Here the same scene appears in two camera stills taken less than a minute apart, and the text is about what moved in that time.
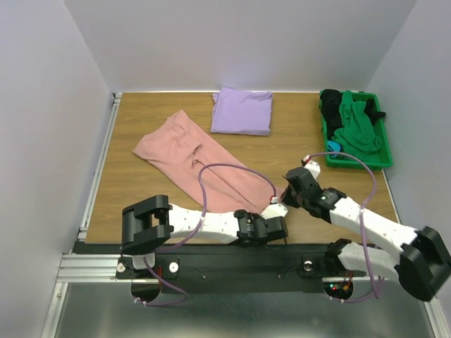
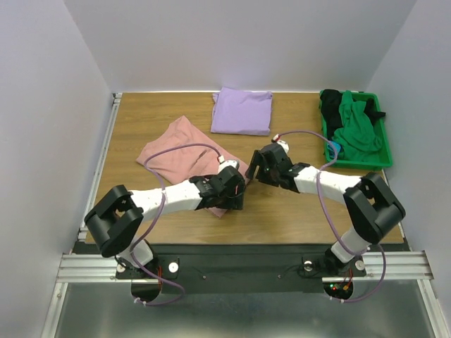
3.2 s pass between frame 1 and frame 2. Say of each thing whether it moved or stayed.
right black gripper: moved
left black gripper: moved
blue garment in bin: stayed
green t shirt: stayed
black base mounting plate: stayed
